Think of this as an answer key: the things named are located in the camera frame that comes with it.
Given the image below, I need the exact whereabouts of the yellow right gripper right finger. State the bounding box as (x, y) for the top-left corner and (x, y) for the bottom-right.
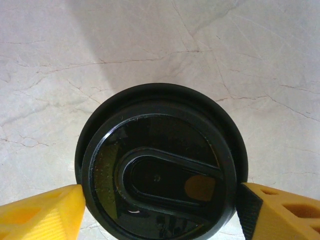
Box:
(235, 181), (320, 240)

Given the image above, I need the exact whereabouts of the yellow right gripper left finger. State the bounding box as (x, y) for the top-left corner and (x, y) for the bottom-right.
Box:
(0, 184), (86, 240)

